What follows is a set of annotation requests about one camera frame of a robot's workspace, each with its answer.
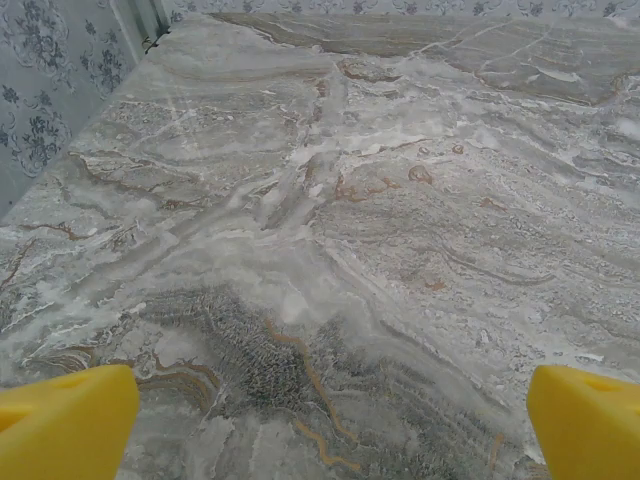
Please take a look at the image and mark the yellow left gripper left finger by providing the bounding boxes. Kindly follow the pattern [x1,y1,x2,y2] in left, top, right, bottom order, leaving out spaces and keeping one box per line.
[0,363,141,480]

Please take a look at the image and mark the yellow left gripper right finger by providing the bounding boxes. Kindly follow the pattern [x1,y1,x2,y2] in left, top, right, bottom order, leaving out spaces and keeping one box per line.
[528,364,640,480]

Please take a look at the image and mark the aluminium frame post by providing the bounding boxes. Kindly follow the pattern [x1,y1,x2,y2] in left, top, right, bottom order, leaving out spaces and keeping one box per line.
[122,0,174,66]

